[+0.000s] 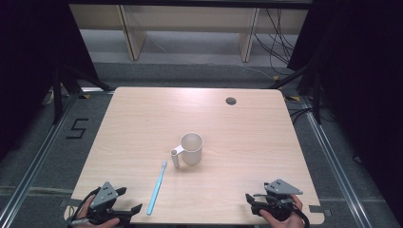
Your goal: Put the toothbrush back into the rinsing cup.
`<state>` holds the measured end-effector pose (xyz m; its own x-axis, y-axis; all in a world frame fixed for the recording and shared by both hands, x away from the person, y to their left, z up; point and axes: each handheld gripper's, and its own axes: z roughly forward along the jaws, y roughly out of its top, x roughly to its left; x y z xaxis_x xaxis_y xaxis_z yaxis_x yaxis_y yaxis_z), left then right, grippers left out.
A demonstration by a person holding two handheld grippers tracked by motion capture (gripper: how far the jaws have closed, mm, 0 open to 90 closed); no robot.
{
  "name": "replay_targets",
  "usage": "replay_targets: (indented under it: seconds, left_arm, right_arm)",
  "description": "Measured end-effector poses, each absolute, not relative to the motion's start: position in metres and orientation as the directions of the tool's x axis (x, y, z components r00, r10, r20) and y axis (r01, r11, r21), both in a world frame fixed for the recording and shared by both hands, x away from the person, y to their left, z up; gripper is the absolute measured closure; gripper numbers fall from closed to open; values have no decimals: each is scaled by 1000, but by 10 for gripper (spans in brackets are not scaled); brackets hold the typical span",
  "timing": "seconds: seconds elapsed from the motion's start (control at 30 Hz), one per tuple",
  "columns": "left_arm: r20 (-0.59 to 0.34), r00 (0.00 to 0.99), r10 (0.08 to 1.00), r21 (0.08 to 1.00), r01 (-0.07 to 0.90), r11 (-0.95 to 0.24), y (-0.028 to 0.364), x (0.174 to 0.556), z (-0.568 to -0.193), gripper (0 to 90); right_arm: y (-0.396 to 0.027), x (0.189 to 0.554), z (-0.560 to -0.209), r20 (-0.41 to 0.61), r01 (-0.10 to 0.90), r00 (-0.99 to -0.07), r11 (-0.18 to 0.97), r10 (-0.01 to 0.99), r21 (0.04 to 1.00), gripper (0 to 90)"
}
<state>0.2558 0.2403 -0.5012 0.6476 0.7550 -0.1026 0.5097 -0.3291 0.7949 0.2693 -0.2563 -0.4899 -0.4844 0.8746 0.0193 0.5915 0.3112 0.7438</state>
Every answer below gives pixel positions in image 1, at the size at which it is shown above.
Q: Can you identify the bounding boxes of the black metal stand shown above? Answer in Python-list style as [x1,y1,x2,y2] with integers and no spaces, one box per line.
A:
[267,58,325,125]
[51,61,116,125]

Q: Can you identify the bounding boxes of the aluminium floor rail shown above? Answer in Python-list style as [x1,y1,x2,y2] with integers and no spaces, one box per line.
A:
[298,94,374,228]
[0,89,81,228]

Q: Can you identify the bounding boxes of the beige wooden shelf unit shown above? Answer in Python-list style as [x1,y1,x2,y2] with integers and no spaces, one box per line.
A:
[68,4,310,64]

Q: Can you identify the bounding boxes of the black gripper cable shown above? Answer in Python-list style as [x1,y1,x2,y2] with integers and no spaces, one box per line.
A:
[253,193,311,228]
[67,186,103,228]

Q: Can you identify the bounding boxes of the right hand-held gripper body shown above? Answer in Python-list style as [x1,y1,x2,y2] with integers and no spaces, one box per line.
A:
[252,179,304,221]

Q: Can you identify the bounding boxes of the bundle of black hanging cables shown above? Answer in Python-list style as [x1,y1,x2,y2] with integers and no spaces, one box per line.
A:
[253,8,297,78]

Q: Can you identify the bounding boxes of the light blue toothbrush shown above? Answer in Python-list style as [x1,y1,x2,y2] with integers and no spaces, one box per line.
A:
[145,159,168,217]

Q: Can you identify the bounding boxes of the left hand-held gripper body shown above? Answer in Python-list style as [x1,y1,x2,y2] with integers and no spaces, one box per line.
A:
[89,180,132,227]

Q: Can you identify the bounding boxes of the person's right hand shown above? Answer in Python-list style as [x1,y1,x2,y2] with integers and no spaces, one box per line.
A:
[259,194,306,228]

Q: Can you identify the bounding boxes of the black curtain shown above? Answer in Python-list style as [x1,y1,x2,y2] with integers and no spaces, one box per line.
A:
[0,0,100,161]
[287,0,403,219]

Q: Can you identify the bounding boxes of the black floor cables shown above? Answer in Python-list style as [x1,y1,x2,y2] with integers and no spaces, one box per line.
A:
[287,106,336,125]

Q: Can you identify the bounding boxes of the white cup with handle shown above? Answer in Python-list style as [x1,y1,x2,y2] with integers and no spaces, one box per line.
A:
[169,132,204,169]

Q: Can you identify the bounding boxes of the person's left hand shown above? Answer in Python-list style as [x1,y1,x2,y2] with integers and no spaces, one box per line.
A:
[73,195,122,228]

